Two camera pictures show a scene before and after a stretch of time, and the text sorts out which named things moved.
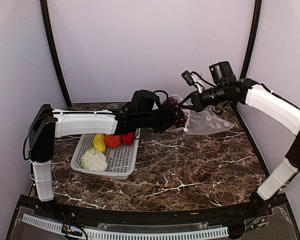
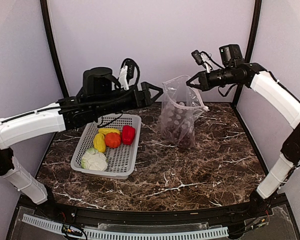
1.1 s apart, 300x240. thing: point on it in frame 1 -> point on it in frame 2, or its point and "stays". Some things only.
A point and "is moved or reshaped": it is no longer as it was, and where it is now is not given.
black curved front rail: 223,214 stays
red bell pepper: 128,139 stays
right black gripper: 198,104 -> 205,83
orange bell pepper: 113,141 stays
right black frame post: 257,10 stays
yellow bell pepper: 99,143 stays
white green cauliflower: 92,160 stays
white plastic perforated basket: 121,160 stays
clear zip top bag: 203,121 -> 182,105
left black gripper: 169,115 -> 146,100
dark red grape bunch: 180,119 is moved or reshaped
